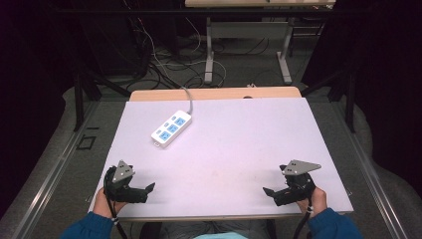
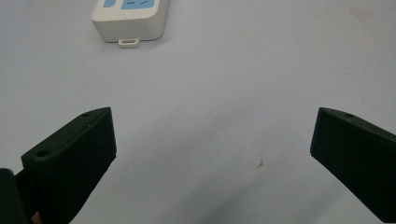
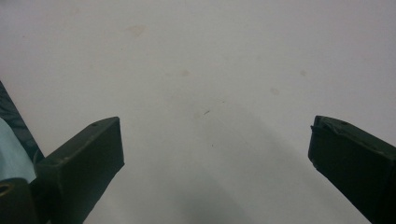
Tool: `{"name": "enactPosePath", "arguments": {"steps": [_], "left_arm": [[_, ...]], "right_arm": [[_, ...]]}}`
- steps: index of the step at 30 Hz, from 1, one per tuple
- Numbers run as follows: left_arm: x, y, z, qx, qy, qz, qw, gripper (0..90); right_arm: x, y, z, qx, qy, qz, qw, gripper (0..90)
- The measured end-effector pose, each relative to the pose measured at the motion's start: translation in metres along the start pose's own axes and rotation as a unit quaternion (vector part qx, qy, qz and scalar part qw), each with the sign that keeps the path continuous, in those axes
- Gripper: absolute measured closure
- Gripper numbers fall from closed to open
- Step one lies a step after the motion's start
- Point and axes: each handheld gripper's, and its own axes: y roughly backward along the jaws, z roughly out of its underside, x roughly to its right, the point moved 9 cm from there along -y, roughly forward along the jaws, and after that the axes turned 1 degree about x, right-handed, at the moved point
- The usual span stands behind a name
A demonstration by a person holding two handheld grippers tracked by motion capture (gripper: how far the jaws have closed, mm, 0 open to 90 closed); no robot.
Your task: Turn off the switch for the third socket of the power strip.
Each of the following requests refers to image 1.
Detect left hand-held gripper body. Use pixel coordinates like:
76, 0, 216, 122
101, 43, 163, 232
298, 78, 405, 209
104, 159, 140, 204

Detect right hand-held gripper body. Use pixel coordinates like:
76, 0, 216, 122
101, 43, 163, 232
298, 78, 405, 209
279, 159, 322, 204

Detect person's right hand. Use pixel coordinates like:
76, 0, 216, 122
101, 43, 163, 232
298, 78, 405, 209
296, 186, 328, 219

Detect person's left hand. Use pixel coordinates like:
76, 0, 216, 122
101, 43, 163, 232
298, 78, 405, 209
92, 187, 127, 219

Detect white board sheet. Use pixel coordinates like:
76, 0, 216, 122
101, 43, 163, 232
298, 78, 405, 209
88, 97, 354, 220

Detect white power strip blue sockets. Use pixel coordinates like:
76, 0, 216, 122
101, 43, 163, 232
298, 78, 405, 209
150, 110, 193, 148

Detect black metal stand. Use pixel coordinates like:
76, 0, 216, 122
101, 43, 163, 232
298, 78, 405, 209
73, 64, 132, 132
300, 64, 358, 134

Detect wooden table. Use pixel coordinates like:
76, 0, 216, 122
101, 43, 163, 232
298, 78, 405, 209
128, 86, 303, 103

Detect desk with grey metal legs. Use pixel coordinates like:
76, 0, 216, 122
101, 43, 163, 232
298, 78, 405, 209
184, 0, 336, 86

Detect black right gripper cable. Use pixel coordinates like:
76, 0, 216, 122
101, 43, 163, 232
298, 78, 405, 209
292, 197, 315, 239

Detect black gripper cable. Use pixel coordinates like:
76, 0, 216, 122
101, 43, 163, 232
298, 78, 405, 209
103, 173, 129, 239
292, 197, 315, 239

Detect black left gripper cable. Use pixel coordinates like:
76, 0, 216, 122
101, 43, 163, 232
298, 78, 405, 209
103, 173, 129, 239

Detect silver floor rail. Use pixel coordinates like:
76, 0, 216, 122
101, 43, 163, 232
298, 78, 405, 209
9, 101, 101, 239
332, 101, 411, 239

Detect grey power strip cable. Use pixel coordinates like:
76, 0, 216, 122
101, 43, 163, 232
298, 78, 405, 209
180, 86, 194, 116

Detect tangle of floor cables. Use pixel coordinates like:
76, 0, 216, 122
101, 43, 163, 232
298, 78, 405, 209
122, 0, 277, 91

